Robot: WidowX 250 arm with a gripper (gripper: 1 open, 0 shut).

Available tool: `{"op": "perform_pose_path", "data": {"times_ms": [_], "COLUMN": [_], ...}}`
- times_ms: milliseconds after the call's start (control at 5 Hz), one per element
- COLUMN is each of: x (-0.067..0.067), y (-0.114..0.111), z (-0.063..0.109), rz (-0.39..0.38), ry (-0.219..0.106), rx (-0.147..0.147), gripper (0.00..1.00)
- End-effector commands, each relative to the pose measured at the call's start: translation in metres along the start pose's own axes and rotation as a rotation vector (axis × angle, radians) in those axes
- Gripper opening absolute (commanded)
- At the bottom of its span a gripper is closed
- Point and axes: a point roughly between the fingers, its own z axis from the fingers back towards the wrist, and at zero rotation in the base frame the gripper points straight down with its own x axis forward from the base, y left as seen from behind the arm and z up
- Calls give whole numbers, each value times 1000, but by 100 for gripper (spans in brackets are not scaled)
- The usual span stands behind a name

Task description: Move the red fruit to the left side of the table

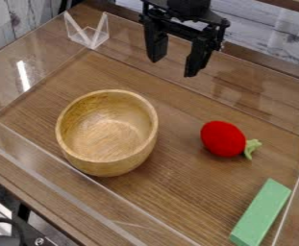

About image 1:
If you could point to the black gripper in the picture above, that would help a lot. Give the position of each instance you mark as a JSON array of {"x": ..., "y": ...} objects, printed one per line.
[{"x": 188, "y": 19}]

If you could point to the red felt strawberry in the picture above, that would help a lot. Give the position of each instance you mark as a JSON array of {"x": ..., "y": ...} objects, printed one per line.
[{"x": 226, "y": 141}]

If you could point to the light wooden bowl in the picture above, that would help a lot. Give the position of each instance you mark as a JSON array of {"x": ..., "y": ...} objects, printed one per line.
[{"x": 106, "y": 132}]

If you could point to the green foam block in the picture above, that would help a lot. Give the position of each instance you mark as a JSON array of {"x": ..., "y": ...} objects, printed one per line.
[{"x": 261, "y": 214}]

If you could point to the black table leg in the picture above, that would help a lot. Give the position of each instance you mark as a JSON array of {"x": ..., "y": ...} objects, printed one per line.
[{"x": 23, "y": 212}]

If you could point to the clear acrylic corner bracket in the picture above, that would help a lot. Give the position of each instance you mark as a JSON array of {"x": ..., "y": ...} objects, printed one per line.
[{"x": 89, "y": 37}]

